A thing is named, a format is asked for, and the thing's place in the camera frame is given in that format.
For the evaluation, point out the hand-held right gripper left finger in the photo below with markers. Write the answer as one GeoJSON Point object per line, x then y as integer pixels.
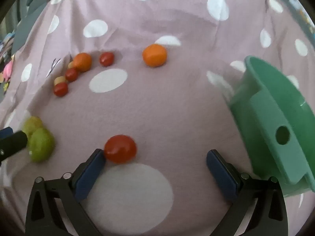
{"type": "Point", "coordinates": [89, 174]}

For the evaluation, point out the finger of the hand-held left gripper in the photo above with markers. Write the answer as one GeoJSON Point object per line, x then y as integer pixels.
{"type": "Point", "coordinates": [6, 133]}

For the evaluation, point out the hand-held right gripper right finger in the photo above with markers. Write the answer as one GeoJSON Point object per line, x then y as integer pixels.
{"type": "Point", "coordinates": [221, 174]}

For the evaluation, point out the green fruit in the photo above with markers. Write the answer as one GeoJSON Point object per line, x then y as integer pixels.
{"type": "Point", "coordinates": [41, 147]}
{"type": "Point", "coordinates": [31, 124]}

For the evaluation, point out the large red tomato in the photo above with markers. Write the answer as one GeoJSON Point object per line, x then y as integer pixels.
{"type": "Point", "coordinates": [120, 150]}

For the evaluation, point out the green plastic basin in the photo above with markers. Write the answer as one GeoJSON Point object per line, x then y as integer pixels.
{"type": "Point", "coordinates": [265, 118]}

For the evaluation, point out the round orange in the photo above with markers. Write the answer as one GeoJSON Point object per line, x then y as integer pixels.
{"type": "Point", "coordinates": [83, 61]}
{"type": "Point", "coordinates": [155, 55]}

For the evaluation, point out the colourful toy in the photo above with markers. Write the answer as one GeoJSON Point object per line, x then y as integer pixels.
{"type": "Point", "coordinates": [7, 71]}

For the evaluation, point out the small red tomato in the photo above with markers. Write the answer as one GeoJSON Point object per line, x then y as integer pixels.
{"type": "Point", "coordinates": [106, 59]}
{"type": "Point", "coordinates": [71, 75]}
{"type": "Point", "coordinates": [60, 89]}

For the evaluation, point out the small yellow fruit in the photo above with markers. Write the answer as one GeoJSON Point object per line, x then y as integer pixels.
{"type": "Point", "coordinates": [70, 65]}
{"type": "Point", "coordinates": [59, 79]}

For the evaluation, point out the pink polka-dot blanket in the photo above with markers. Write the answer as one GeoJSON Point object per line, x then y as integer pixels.
{"type": "Point", "coordinates": [172, 103]}

